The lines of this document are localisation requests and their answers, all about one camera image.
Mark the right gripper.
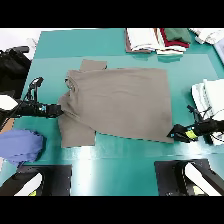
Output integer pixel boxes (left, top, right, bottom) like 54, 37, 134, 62
166, 123, 198, 144

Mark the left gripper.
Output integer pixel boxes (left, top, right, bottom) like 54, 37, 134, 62
45, 103, 65, 119

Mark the brown T-shirt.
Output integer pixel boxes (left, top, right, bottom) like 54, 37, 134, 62
56, 58, 175, 149

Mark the blue garment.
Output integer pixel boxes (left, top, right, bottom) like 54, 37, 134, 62
0, 128, 47, 168

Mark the red garment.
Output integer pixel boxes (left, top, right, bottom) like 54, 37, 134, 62
159, 27, 191, 50

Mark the green garment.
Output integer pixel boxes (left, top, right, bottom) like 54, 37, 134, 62
163, 27, 193, 45

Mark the brown garment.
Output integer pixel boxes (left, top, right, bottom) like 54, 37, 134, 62
124, 29, 153, 54

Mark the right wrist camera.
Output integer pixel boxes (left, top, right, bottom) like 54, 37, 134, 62
186, 104, 205, 124

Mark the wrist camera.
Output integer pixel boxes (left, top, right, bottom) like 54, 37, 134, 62
27, 76, 45, 102
186, 104, 205, 124

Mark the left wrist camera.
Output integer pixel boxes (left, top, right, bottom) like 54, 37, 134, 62
27, 76, 45, 102

